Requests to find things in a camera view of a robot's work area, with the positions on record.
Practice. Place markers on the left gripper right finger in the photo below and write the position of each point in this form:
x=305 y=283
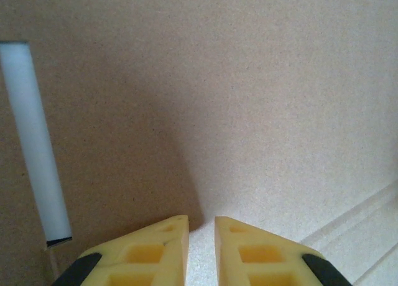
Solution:
x=258 y=258

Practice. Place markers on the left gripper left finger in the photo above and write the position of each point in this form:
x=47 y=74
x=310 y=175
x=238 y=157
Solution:
x=146 y=258

